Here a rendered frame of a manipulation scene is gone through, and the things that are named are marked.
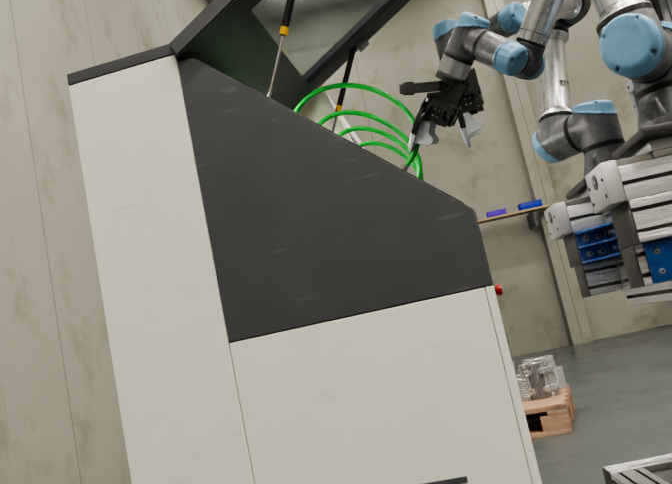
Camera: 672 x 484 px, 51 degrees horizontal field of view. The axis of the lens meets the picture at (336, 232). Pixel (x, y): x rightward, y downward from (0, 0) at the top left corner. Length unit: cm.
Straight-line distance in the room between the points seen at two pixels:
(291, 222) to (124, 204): 40
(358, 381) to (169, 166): 64
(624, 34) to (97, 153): 118
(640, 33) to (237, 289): 98
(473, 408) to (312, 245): 47
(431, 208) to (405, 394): 39
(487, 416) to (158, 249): 80
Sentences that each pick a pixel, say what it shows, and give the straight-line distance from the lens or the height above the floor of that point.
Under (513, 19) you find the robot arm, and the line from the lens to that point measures 204.
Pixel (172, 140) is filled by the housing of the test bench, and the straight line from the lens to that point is 169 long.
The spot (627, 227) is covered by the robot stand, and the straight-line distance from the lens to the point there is 163.
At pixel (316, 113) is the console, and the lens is 234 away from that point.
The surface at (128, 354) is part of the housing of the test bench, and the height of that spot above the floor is 81.
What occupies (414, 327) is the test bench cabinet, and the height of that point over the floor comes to 74.
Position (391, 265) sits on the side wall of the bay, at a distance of 150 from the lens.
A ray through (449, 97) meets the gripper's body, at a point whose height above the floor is 127.
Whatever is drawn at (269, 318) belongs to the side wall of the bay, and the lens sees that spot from 156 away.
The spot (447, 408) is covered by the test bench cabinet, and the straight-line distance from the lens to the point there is 150.
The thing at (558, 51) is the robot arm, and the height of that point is 148.
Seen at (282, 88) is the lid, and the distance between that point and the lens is 219.
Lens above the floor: 74
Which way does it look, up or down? 9 degrees up
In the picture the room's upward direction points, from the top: 12 degrees counter-clockwise
